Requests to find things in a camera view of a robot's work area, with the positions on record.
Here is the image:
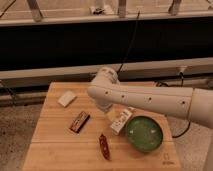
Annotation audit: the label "brown rectangular eraser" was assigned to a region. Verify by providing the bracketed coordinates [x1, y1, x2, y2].
[70, 111, 90, 133]

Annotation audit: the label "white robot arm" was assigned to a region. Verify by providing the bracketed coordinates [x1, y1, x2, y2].
[87, 67, 213, 171]

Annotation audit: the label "small white bottle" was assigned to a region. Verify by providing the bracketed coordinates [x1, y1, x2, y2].
[110, 107, 135, 135]

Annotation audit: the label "dark red chili pepper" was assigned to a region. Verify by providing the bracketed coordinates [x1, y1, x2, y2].
[99, 134, 110, 160]

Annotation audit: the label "green round bowl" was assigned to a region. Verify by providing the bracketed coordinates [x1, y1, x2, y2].
[125, 116, 164, 153]

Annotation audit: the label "black floor cables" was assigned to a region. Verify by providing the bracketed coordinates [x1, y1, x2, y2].
[155, 71, 193, 139]

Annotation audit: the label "black hanging cable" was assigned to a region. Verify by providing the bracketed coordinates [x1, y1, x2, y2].
[114, 9, 141, 75]

